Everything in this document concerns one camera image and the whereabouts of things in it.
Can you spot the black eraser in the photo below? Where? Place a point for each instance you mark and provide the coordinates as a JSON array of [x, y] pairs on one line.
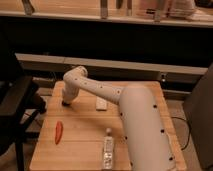
[[65, 104]]

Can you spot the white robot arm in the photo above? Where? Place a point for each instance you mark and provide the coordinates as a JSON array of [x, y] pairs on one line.
[[148, 144]]

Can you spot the white rectangular block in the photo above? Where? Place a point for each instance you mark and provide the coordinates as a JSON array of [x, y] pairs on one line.
[[101, 104]]

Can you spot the clear plastic bottle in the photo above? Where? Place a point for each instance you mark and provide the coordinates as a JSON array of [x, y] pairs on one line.
[[108, 151]]

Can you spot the wooden table board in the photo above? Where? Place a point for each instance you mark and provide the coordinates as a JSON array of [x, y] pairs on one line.
[[81, 144]]

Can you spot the red chili pepper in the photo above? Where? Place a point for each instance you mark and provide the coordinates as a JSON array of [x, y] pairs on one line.
[[58, 132]]

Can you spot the black chair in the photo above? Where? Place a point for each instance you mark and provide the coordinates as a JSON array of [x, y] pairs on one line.
[[19, 105]]

